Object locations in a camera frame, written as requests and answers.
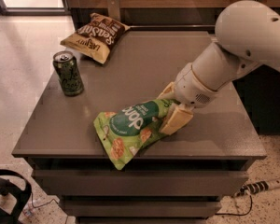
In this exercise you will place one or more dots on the left metal bracket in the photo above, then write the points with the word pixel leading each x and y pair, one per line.
pixel 113 9

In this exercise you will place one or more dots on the white power strip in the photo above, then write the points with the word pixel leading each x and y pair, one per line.
pixel 257 187

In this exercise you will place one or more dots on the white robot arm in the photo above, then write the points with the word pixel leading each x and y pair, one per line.
pixel 247 37

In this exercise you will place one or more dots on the green soda can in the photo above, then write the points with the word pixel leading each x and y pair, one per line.
pixel 65 65

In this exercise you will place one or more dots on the black chair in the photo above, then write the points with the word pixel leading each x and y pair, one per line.
pixel 21 195

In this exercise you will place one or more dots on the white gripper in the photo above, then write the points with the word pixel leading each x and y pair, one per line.
pixel 189 87

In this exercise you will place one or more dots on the grey drawer cabinet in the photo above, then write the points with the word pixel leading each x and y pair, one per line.
pixel 181 179

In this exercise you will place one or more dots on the brown chip bag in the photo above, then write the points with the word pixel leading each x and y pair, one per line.
pixel 97 38

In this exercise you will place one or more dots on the green rice chip bag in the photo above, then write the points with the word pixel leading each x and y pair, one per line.
pixel 131 129

